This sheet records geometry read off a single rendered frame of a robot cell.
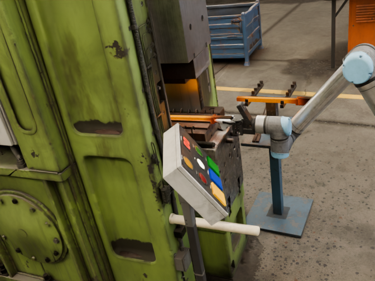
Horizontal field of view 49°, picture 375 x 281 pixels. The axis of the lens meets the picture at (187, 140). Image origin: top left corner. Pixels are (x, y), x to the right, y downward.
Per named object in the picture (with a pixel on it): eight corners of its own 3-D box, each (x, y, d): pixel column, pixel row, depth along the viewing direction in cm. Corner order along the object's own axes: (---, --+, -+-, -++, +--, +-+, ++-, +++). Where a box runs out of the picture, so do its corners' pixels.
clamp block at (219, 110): (225, 116, 234) (224, 106, 231) (220, 123, 227) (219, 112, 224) (205, 116, 238) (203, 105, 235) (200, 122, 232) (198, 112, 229)
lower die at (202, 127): (219, 126, 224) (216, 112, 220) (206, 145, 208) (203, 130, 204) (150, 123, 241) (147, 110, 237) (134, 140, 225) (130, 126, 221)
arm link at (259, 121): (262, 120, 198) (267, 111, 206) (253, 120, 200) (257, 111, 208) (263, 137, 203) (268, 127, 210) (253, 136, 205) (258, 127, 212)
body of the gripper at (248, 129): (231, 135, 210) (254, 136, 205) (230, 120, 206) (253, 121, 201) (235, 127, 216) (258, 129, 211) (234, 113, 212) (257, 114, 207)
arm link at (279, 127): (289, 140, 198) (289, 122, 193) (263, 139, 203) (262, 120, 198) (292, 131, 205) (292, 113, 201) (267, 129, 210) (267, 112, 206)
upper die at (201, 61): (210, 64, 207) (207, 45, 203) (196, 78, 192) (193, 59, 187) (137, 65, 224) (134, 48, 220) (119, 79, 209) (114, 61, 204)
